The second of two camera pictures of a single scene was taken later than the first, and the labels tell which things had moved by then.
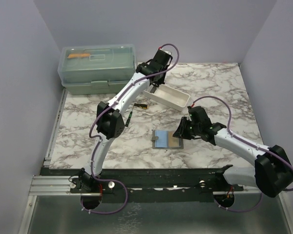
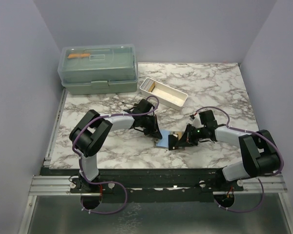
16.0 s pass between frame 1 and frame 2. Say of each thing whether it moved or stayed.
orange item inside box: stayed
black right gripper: moved
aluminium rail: stayed
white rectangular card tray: stayed
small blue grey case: stayed
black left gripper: moved
